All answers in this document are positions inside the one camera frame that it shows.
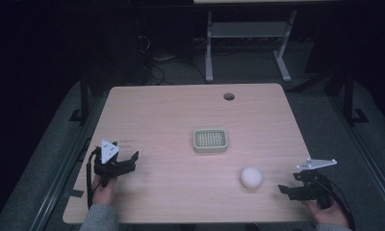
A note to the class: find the white metal desk frame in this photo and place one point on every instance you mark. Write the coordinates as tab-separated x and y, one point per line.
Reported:
248	29

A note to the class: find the pale green soap dish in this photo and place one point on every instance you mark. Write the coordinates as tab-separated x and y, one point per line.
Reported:
210	140

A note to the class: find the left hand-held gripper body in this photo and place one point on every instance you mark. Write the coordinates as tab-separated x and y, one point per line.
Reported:
109	167

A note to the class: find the grey metal floor rail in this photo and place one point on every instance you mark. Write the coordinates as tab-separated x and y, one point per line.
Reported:
57	179
364	150

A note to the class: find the person's right hand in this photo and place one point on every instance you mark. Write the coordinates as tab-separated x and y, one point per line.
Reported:
328	216

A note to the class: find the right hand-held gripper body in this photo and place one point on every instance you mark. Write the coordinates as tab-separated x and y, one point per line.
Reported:
312	184

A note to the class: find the white round soap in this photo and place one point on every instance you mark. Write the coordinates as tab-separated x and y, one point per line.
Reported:
251	177

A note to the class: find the person's left hand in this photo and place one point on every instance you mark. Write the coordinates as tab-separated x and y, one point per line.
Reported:
103	193

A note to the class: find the black metal stand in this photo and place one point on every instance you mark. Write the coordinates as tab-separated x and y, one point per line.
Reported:
84	99
349	96

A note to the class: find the grey tape strip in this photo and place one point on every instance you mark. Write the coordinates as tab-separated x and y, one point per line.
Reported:
74	193

